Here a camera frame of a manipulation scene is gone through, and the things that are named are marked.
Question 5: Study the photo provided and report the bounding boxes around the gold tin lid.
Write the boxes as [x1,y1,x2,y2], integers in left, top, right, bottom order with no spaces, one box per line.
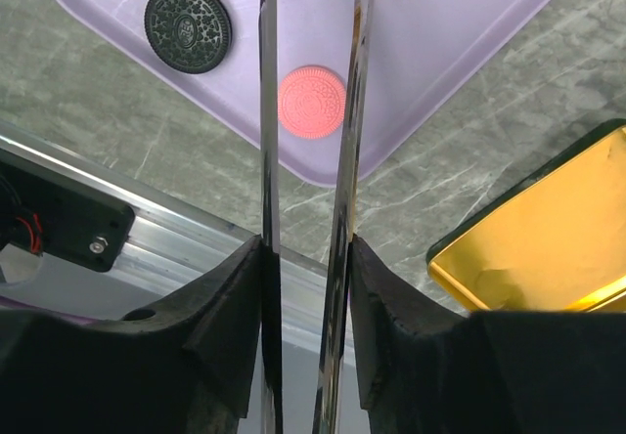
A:
[426,119,625,312]

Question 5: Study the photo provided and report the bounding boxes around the aluminium rail frame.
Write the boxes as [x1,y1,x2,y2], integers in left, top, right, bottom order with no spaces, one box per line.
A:
[1,122,326,353]

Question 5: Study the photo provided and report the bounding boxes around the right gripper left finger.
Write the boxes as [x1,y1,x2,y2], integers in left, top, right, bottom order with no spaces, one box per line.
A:
[1,238,262,433]

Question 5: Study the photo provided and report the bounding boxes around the pink sandwich cookie bottom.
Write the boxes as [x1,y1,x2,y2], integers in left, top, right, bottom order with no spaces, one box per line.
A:
[278,65,346,139]

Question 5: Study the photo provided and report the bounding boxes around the purple plastic tray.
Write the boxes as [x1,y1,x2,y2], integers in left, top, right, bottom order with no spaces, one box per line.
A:
[57,0,550,177]

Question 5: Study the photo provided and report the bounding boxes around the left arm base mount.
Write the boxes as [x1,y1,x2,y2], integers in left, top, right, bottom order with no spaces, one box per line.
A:
[1,152,135,273]

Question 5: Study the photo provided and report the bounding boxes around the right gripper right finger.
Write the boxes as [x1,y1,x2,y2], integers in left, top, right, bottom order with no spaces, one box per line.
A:
[349,239,625,433]

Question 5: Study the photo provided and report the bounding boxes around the metal tongs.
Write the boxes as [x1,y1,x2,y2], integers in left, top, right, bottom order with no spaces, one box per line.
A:
[258,0,375,433]

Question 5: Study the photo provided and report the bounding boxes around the black sandwich cookie bottom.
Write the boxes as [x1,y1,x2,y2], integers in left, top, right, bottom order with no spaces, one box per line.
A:
[144,0,234,74]

